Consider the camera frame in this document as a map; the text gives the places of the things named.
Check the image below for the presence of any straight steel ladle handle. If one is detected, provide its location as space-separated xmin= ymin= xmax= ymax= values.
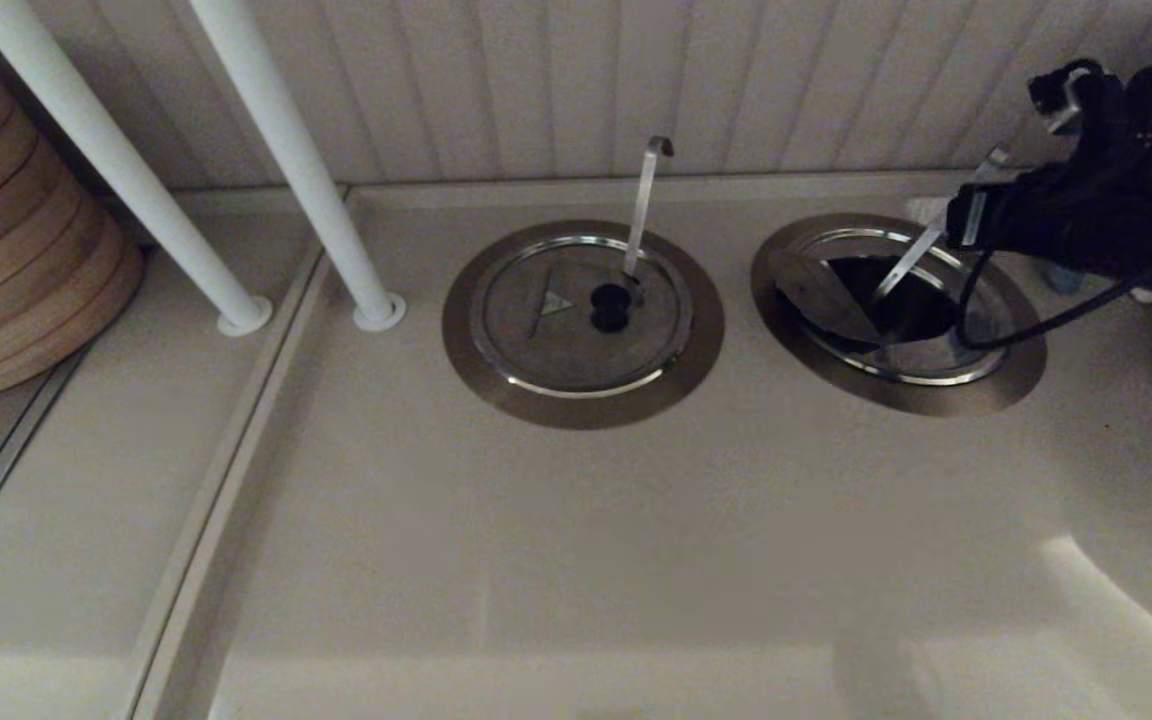
xmin=874 ymin=146 xmax=1011 ymax=303

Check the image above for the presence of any hinged steel lid black knob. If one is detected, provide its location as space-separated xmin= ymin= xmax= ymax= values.
xmin=771 ymin=225 xmax=1015 ymax=388

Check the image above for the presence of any blue plastic spoon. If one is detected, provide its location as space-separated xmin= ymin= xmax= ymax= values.
xmin=1039 ymin=260 xmax=1087 ymax=297

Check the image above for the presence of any round steel lid black knob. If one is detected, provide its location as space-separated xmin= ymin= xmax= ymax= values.
xmin=468 ymin=236 xmax=694 ymax=399

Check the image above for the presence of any dark soup well pot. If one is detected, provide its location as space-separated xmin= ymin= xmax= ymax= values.
xmin=824 ymin=253 xmax=959 ymax=343

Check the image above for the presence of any brushed steel well collar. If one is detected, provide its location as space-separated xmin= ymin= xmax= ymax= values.
xmin=749 ymin=213 xmax=1047 ymax=416
xmin=442 ymin=220 xmax=725 ymax=431

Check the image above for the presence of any white round pole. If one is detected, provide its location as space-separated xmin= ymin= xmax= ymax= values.
xmin=191 ymin=0 xmax=397 ymax=321
xmin=0 ymin=0 xmax=262 ymax=326

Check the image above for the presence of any bamboo steamer stack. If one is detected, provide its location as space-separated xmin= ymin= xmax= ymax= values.
xmin=0 ymin=48 xmax=147 ymax=406

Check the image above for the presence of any black cable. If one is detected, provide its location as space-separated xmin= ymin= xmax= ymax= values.
xmin=956 ymin=240 xmax=1152 ymax=351

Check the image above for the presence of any small right wrist camera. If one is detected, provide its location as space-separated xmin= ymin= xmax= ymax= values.
xmin=1028 ymin=58 xmax=1109 ymax=137

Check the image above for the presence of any hooked steel ladle handle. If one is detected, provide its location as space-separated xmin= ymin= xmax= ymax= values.
xmin=622 ymin=136 xmax=675 ymax=283

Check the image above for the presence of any white pole base ring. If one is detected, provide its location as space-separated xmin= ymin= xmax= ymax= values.
xmin=353 ymin=292 xmax=407 ymax=333
xmin=217 ymin=295 xmax=275 ymax=337

